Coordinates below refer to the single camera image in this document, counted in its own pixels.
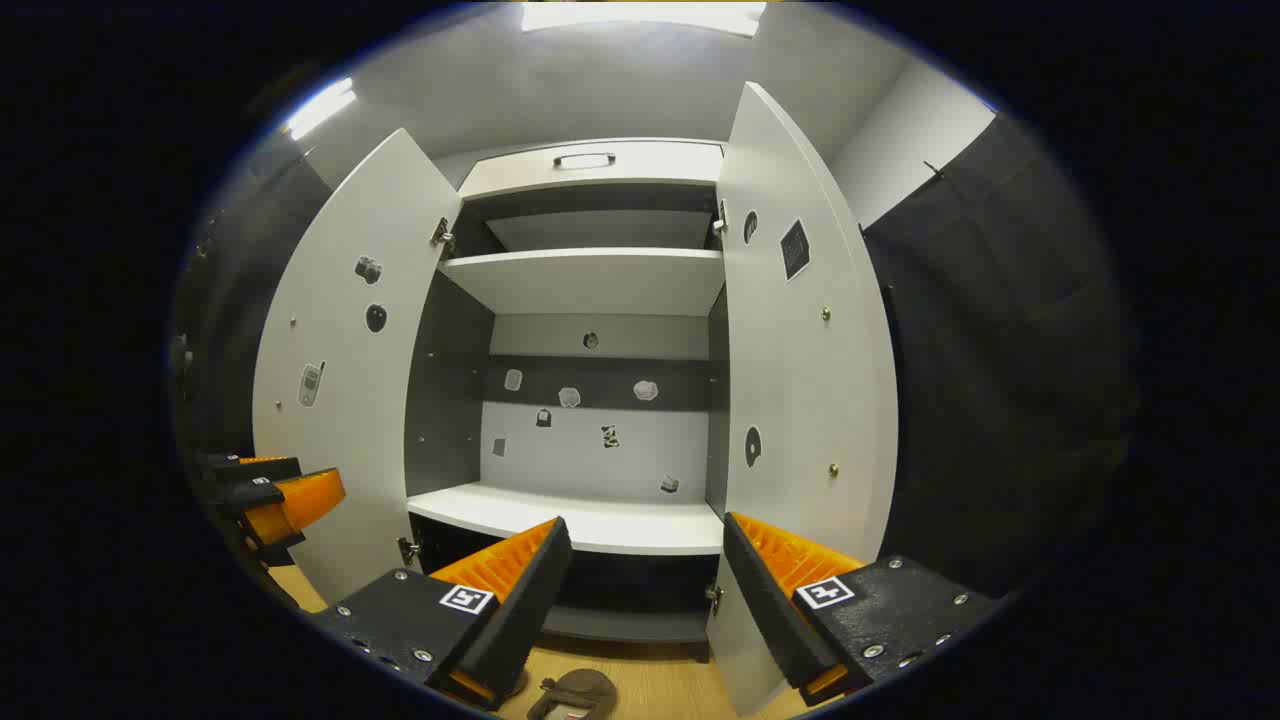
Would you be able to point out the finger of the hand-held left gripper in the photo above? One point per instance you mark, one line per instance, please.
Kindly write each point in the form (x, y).
(255, 468)
(290, 505)

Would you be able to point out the white cabinet shelf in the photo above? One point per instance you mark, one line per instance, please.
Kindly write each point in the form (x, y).
(590, 280)
(600, 520)

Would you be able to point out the brown fuzzy shoe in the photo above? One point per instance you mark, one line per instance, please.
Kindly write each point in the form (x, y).
(580, 690)

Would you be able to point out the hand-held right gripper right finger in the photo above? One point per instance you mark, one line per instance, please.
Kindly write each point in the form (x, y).
(760, 600)

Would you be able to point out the white shoe cabinet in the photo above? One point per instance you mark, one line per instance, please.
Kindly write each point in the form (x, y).
(600, 520)

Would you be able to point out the black backdrop cloth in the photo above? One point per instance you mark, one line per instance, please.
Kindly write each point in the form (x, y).
(1000, 380)
(235, 300)

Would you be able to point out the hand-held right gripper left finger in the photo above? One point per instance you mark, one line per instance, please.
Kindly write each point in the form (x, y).
(530, 600)

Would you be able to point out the white cabinet door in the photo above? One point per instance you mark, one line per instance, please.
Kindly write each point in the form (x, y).
(340, 420)
(800, 400)

